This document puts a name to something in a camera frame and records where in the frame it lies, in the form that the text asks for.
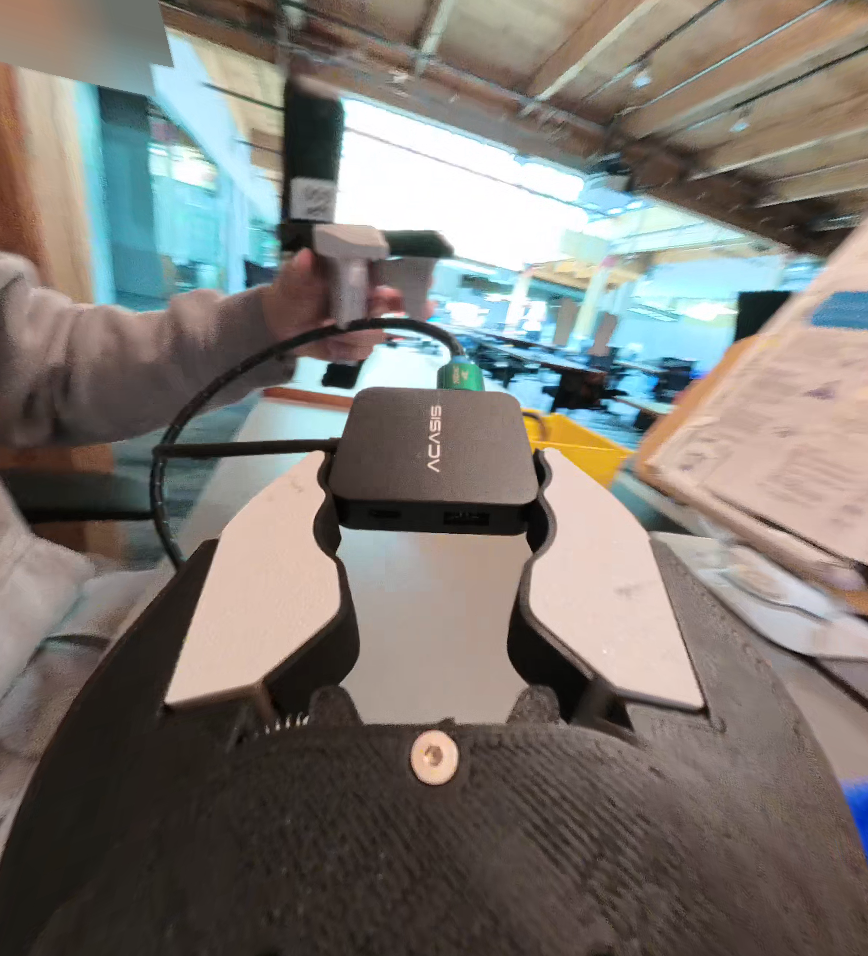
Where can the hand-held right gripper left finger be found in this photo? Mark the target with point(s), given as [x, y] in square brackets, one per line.
[255, 582]

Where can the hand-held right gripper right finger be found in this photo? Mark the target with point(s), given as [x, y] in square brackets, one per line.
[606, 582]

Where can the black hub box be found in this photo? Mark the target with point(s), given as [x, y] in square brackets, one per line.
[434, 448]

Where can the person's left forearm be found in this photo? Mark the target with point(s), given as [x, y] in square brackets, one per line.
[143, 351]

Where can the grey desk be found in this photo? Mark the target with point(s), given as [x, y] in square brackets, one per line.
[434, 620]

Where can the person's left hand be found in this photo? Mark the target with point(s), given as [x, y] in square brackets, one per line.
[292, 306]

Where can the yellow bin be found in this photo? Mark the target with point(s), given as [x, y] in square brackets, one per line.
[576, 448]

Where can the wooden document stand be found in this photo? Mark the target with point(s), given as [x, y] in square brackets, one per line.
[703, 418]

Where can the row of office desks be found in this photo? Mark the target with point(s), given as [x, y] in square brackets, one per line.
[553, 366]

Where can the wooden pillar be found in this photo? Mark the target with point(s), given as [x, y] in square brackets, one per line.
[1, 149]

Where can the black monitor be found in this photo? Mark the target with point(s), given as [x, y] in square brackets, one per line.
[762, 314]

